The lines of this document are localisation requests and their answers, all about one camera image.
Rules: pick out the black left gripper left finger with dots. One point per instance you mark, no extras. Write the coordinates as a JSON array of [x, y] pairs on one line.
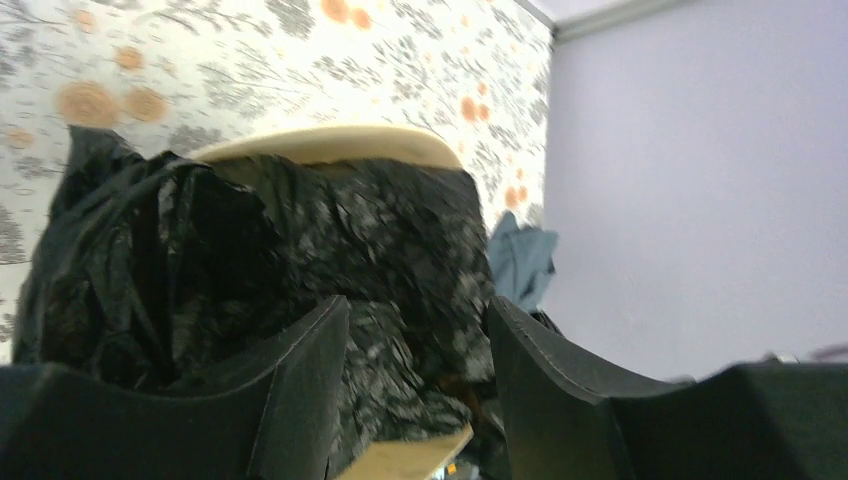
[[266, 413]]

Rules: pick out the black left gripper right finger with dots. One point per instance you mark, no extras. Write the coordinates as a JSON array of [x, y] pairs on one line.
[[570, 414]]

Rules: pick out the black plastic trash bag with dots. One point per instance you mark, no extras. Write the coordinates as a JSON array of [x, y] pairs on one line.
[[152, 270]]

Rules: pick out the beige plastic trash bin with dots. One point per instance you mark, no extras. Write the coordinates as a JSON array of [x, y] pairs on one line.
[[329, 143]]

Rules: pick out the dark teal crumpled cloth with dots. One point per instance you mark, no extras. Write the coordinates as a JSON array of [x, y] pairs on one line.
[[521, 260]]

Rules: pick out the floral patterned table mat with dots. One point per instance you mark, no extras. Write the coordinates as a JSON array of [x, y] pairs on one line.
[[181, 75]]

